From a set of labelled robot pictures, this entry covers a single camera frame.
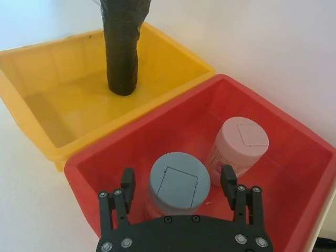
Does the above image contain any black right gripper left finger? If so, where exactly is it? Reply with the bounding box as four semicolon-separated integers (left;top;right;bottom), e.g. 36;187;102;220
98;167;137;235

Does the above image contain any dark object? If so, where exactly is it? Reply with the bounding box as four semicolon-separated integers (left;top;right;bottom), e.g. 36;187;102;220
311;236;336;252

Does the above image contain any yellow plastic bin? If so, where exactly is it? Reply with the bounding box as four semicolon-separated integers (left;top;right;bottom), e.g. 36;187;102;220
0;22;217;173

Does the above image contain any jar with pink lid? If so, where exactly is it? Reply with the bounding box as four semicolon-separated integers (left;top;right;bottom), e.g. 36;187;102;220
206;117;270;187

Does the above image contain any black wrapped cylinder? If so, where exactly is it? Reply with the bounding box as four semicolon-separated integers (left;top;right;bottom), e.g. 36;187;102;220
99;0;151;97

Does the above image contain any jar with grey lid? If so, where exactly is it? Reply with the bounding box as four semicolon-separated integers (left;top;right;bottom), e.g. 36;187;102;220
143;152;212;220

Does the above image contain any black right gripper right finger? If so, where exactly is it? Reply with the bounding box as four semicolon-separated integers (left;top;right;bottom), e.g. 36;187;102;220
219;165;266;229

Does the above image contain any red plastic bin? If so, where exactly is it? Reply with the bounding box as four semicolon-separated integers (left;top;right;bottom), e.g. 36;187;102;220
64;74;336;252

